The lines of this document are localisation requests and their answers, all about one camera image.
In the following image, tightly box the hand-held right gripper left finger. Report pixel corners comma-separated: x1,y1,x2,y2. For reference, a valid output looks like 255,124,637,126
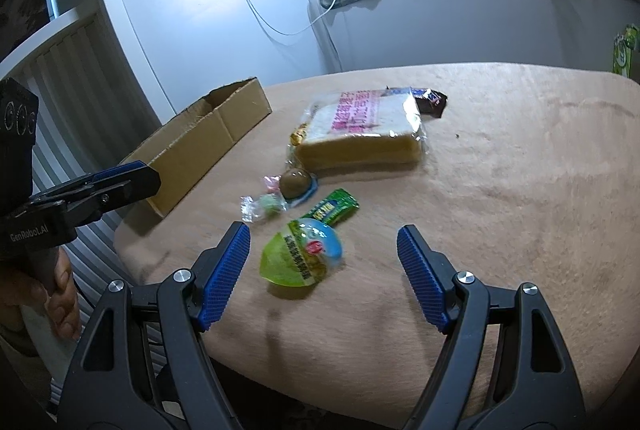
57,222,251,430

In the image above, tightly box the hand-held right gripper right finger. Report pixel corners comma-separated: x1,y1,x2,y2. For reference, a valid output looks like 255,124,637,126
396,224,587,430

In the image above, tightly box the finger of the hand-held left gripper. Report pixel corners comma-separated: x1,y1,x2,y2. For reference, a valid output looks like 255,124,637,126
65,167,162,228
30,161,151,208

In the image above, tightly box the green jelly cup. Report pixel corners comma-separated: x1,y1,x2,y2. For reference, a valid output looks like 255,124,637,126
258,217,346,287

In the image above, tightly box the brown cardboard box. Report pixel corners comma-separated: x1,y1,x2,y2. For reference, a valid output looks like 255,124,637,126
119,76,273,218

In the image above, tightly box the clear green candy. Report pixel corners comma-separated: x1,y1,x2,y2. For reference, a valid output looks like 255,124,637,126
240,192,288,223

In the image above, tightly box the green stick snack packet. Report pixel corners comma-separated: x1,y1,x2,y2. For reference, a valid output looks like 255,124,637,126
300,188,360,227

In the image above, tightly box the brown round snack blue wrapper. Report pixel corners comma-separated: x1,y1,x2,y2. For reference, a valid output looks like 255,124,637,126
279,167,320,204

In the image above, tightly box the sliced bread packet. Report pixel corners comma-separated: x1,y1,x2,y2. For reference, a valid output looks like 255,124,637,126
286,87,426,171

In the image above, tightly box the brown chocolate bar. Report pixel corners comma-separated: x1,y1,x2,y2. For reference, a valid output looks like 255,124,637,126
387,86,447,118

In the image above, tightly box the person's left hand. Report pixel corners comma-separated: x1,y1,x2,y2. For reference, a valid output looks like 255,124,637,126
0,252,81,356

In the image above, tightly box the white slatted radiator cover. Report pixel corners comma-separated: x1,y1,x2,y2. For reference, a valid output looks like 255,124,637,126
0,7,171,361

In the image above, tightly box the white cabinet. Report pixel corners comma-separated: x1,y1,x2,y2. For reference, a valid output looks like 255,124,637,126
85,0,346,131

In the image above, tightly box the green carton box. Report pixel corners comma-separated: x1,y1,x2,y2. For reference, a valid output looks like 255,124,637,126
611,24,640,78

